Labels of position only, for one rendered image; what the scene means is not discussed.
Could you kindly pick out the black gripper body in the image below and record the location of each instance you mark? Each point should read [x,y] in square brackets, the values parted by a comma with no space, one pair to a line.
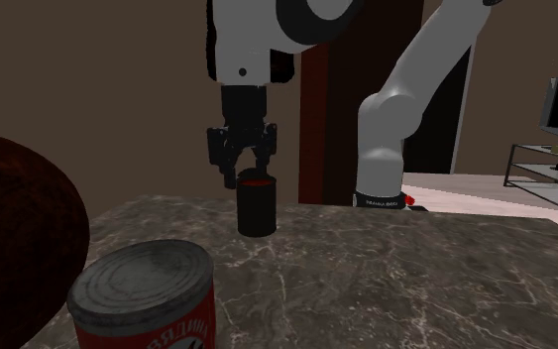
[243,111]

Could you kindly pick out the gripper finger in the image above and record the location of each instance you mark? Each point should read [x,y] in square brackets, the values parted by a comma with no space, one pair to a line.
[269,142]
[220,147]

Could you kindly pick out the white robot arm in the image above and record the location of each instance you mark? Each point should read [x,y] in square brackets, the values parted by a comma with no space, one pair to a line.
[385,145]

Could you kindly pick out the black cup with red inside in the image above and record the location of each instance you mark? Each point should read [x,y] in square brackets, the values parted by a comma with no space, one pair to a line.
[256,208]

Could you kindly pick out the dark brown door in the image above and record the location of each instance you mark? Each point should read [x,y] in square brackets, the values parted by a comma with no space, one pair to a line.
[341,121]

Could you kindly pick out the red can with grey lid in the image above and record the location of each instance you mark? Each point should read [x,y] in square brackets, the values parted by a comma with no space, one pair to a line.
[143,285]

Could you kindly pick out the dark brown round object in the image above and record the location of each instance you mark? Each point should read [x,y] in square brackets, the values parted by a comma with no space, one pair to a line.
[17,232]

